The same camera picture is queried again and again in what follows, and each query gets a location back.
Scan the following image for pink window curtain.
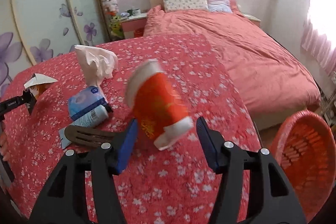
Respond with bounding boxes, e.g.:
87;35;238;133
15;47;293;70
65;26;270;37
301;0;335;76

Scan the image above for orange plastic laundry basket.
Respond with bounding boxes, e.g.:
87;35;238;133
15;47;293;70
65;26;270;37
269;110;335;222

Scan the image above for white floral pillow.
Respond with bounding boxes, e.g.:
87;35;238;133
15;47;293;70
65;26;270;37
163;0;208;12

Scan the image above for grey white paper package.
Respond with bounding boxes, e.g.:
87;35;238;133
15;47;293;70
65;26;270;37
24;73;57;99

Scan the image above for hanging plush toy organizer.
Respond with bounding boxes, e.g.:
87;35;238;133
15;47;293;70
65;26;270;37
101;0;124;41

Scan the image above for pink white nightstand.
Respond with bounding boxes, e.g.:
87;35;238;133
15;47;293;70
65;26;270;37
243;13;261;28
121;12;147;39

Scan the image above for small blue paper scrap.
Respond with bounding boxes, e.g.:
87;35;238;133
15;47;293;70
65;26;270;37
59;128;72;149

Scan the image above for pink white left nightstand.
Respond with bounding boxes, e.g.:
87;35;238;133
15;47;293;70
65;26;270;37
121;12;147;39

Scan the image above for white tissue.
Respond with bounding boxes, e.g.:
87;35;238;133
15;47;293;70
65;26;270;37
75;45;118;88

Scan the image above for red white tissue pack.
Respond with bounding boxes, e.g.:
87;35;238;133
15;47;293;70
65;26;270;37
125;59;193;151

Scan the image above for pink white right nightstand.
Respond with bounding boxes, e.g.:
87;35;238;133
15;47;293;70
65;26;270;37
243;13;261;28

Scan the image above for pink striped pillow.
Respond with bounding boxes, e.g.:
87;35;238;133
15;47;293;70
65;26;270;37
207;0;232;13

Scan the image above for person's left hand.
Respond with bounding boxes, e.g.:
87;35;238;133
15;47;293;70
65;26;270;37
0;132;10;161

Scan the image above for blue white wipes packet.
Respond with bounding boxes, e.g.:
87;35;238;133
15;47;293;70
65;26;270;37
68;86;113;128

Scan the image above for glass floral wardrobe doors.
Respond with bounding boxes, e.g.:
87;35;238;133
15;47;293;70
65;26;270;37
1;0;109;92

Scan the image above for pink bed duvet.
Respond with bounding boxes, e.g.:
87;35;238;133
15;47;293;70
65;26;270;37
144;6;321;117

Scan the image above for white mug on nightstand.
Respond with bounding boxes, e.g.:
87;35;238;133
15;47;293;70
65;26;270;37
132;9;141;16

